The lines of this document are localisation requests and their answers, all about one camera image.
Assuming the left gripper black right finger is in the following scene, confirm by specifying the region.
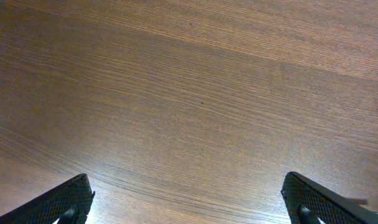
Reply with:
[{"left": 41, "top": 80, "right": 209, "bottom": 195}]
[{"left": 280, "top": 172, "right": 378, "bottom": 224}]

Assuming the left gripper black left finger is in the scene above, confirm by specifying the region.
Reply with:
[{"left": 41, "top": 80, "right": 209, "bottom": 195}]
[{"left": 0, "top": 174, "right": 95, "bottom": 224}]

